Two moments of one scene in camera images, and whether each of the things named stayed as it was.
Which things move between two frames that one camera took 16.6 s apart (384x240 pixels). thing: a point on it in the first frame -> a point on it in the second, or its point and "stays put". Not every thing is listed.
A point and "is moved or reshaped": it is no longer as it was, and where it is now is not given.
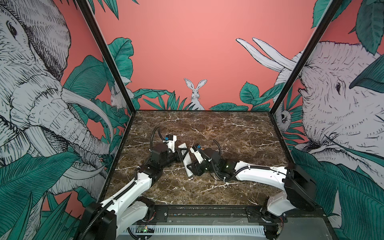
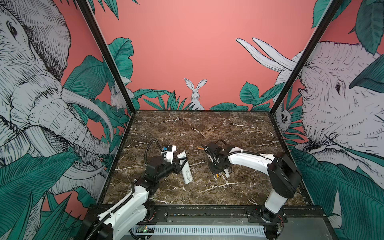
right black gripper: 196,168 -> 213,171
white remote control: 187,160 is moved or reshaped
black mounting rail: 213,213 stays put
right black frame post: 333,7 stays put
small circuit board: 145,228 stays put
